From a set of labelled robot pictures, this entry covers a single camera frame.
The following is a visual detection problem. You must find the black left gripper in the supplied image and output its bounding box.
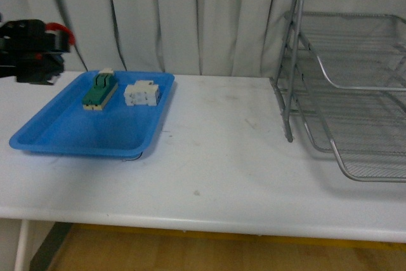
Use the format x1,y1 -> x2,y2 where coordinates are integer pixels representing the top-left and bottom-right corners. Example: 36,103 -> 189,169
1,19 -> 64,85

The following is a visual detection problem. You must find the red emergency stop button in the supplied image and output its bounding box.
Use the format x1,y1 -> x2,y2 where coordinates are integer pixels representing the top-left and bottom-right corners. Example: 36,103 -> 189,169
45,22 -> 75,53

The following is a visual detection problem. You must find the silver mesh tray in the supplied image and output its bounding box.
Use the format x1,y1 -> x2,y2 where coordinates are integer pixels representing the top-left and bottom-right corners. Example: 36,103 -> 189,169
296,89 -> 406,183

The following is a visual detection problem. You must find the blue plastic tray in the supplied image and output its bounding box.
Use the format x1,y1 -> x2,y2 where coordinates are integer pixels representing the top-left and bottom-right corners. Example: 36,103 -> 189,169
9,71 -> 174,159

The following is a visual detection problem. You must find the white circuit breaker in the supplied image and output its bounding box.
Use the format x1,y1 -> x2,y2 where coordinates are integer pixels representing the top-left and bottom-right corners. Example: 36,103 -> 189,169
124,80 -> 160,106

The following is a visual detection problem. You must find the white table leg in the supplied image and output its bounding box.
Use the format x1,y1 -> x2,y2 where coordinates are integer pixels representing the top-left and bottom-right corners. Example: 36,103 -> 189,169
13,220 -> 31,271

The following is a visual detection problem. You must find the white curtain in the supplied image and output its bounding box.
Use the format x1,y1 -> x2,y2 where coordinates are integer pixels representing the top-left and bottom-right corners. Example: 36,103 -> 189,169
1,0 -> 405,77

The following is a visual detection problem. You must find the green knife switch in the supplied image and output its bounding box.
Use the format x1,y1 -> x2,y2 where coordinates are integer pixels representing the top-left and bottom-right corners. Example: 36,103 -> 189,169
82,68 -> 119,111

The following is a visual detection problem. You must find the silver mesh rack frame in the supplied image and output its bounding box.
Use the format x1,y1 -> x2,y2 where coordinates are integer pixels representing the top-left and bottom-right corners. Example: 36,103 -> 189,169
272,0 -> 405,142

